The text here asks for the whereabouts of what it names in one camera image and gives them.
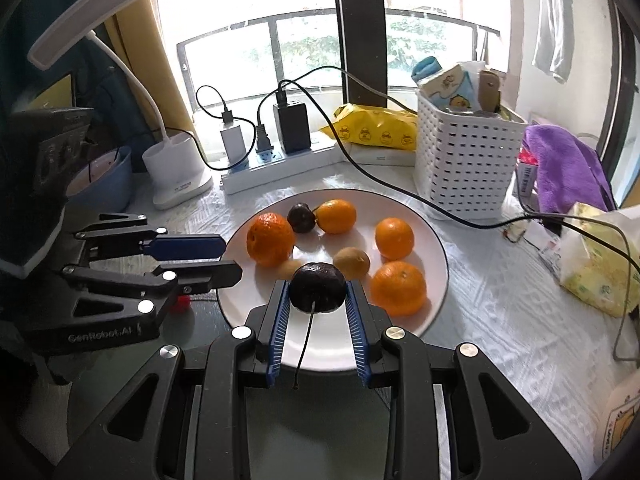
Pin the dark cherry with stem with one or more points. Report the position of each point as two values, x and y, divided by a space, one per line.
301 217
317 287

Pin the white charger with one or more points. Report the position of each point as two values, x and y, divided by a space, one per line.
232 142

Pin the white plate with dark rim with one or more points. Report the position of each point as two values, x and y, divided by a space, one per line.
320 247

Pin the hanging grey shirt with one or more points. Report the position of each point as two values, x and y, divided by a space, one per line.
552 20

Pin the black balcony railing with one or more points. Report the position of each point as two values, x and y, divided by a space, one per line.
272 22

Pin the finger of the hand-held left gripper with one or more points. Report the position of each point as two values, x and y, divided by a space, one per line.
185 247
210 275

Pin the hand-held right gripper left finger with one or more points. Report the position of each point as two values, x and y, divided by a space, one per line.
277 330

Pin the white power strip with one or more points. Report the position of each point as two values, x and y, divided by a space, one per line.
300 162

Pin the red and white box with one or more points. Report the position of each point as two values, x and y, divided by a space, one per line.
525 175

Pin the bumpy orange tangerine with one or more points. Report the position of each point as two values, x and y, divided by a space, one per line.
270 237

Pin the black charger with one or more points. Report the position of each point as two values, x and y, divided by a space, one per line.
290 127

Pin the small brown kiwi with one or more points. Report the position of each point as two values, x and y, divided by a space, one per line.
351 261
288 269

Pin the white cartoon mug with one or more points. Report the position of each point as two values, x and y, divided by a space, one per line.
617 420

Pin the black power plug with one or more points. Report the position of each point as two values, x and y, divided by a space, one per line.
263 142

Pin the blue and yellow carton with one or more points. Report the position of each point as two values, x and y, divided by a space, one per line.
452 90

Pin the yellow tissue pack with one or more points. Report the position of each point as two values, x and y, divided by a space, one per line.
600 265

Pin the brown tag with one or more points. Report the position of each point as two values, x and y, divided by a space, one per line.
489 91

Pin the yellow curtain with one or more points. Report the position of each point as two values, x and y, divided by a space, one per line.
127 60

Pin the yellow wipes packet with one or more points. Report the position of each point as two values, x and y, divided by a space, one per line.
377 127

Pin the blue bowl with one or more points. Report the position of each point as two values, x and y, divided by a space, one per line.
115 182

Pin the white plastic basket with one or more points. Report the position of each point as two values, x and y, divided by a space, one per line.
465 160

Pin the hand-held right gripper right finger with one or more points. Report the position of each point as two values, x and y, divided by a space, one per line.
359 330

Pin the dark window frame post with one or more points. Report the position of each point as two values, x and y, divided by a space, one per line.
360 30

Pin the round grey placemat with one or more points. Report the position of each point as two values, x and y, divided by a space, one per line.
320 425

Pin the dark blue curtain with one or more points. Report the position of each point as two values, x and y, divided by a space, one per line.
30 10

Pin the purple cloth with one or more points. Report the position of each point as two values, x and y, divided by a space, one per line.
565 170

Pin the white desk lamp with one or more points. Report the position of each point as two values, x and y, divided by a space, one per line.
85 17

